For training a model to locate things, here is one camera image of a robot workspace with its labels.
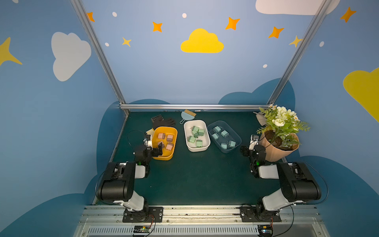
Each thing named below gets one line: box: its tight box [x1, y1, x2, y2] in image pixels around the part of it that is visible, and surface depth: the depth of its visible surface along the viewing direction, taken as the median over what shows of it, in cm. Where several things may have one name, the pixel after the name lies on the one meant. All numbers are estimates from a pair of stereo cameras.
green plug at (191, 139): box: [186, 135, 196, 144], surface depth 105 cm
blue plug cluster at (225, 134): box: [220, 129, 231, 139], surface depth 107 cm
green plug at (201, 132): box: [197, 128, 204, 137], surface depth 109 cm
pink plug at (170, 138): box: [166, 134, 174, 143], surface depth 106 cm
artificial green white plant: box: [256, 104, 311, 148], surface depth 79 cm
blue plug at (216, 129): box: [213, 125, 222, 133], surface depth 110 cm
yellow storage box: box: [151, 126, 179, 161], surface depth 106 cm
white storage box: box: [183, 119, 211, 153], surface depth 107 cm
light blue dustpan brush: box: [179, 109, 197, 125], surface depth 122 cm
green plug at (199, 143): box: [195, 139, 203, 148], surface depth 103 cm
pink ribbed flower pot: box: [259, 130, 300, 162], surface depth 86 cm
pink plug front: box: [165, 143, 174, 151], surface depth 100 cm
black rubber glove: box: [151, 114, 176, 130], surface depth 116 cm
